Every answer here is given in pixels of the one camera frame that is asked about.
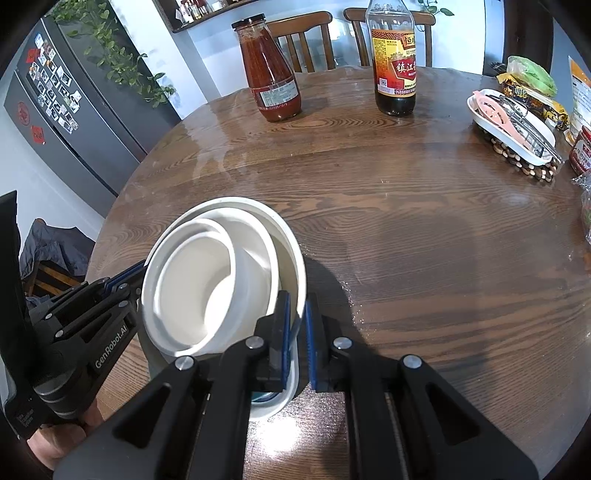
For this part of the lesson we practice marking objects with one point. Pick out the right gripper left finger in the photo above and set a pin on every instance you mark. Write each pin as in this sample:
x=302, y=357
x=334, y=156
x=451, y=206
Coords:
x=191, y=420

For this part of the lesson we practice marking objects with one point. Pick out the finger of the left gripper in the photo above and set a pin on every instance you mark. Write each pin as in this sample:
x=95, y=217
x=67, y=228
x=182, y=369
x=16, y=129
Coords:
x=77, y=300
x=94, y=321

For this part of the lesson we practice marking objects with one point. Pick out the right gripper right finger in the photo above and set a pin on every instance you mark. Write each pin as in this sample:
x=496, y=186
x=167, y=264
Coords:
x=404, y=420

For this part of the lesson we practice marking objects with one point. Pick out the blue plate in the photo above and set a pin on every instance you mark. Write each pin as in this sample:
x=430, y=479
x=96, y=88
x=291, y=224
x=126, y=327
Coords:
x=261, y=396

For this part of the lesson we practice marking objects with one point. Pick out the small white shallow bowl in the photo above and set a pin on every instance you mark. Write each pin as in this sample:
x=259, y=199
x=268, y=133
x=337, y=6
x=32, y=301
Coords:
x=249, y=276

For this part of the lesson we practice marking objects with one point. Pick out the large white bowl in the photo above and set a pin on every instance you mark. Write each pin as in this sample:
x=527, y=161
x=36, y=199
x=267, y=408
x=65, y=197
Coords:
x=286, y=258

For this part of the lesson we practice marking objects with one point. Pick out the white ramekin cup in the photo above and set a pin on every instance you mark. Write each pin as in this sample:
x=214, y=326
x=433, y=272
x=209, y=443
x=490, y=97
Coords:
x=187, y=288

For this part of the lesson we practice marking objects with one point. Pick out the person's left hand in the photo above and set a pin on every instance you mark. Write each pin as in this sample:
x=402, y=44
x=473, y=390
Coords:
x=50, y=444

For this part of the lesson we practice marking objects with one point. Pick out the wooden chair with jacket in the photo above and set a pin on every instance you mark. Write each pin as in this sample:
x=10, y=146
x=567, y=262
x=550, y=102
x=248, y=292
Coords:
x=48, y=278

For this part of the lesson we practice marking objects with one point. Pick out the grey jacket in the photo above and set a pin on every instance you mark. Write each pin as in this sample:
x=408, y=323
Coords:
x=68, y=248

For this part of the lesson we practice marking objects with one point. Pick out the grey refrigerator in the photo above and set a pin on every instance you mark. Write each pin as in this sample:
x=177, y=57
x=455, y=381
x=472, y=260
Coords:
x=91, y=133

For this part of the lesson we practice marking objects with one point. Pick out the red sauce glass bottle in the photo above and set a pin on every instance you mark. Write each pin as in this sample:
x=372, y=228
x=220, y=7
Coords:
x=271, y=80

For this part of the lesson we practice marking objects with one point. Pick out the hanging green vine plant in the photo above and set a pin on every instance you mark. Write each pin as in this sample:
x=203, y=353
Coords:
x=94, y=19

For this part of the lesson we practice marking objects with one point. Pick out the wooden bead trivet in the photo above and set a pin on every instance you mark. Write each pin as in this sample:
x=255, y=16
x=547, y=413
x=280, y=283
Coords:
x=544, y=173

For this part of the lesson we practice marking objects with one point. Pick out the clear plastic bag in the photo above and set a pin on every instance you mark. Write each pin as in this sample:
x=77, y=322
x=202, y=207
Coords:
x=584, y=182

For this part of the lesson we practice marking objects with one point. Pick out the white oval dish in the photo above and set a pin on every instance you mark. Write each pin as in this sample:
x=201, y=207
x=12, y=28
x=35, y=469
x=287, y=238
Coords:
x=496, y=132

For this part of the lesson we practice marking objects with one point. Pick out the metal tongs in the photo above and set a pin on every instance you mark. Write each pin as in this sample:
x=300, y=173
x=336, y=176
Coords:
x=539, y=144

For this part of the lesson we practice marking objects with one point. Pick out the red chili sauce jar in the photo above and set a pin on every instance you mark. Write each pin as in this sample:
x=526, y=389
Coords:
x=580, y=155

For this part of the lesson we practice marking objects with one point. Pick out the left wooden chair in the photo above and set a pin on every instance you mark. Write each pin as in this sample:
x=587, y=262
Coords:
x=293, y=30

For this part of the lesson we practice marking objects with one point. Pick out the pink silicone utensil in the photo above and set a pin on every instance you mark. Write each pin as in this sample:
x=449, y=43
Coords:
x=496, y=114

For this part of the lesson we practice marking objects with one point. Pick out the yellow black snack bag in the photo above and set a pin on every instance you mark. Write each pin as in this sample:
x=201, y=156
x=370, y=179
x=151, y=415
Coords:
x=545, y=108

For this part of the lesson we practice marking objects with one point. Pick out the green snack bag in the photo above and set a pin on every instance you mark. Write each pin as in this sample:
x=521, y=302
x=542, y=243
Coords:
x=532, y=75

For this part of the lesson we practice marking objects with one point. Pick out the dark vinegar bottle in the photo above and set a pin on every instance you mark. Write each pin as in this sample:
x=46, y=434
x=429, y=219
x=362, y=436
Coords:
x=392, y=39

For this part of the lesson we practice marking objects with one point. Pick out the white orange paper bag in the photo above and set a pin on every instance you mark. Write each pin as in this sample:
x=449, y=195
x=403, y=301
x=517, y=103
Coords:
x=581, y=91

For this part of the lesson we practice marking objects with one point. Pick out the trailing ivy plant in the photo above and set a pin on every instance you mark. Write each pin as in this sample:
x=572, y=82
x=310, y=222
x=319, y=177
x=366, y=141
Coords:
x=433, y=7

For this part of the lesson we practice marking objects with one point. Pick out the dark wooden wall shelf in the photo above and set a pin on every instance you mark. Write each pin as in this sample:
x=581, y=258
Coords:
x=179, y=15

